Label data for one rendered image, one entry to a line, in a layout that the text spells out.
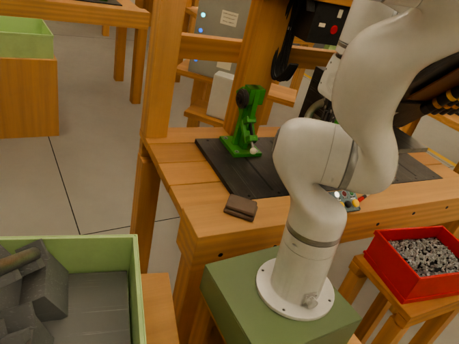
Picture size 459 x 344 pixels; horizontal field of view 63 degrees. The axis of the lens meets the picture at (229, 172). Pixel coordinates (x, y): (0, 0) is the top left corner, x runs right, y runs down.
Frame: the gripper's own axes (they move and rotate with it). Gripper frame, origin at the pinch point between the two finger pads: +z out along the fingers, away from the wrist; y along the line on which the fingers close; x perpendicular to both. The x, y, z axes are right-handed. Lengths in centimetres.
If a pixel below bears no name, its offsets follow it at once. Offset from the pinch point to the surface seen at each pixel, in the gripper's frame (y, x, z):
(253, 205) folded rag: -12.1, -4.8, 37.1
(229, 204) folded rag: -14.0, -12.3, 37.1
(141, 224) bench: -65, -23, 89
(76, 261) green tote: -5, -58, 42
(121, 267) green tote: -3, -47, 45
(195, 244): -6, -26, 43
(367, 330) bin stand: 10, 59, 98
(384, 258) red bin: 13, 33, 43
